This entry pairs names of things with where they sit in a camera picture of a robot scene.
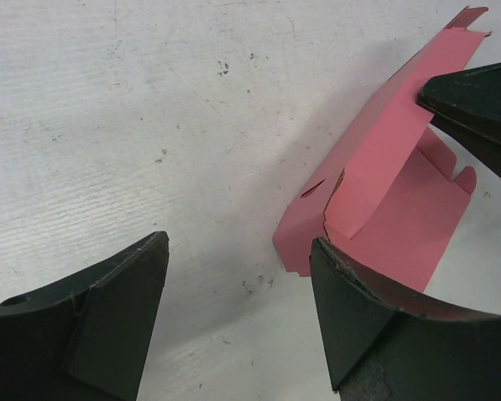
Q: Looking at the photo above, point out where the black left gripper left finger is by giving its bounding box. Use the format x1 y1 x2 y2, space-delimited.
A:
0 231 170 400

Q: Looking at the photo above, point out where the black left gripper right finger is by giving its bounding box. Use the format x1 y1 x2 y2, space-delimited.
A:
310 238 501 400

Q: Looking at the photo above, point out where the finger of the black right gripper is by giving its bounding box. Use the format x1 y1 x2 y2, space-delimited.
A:
431 114 501 179
417 62 501 145

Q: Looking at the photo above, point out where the pink paper box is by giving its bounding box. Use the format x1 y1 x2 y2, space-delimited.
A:
272 7 485 292

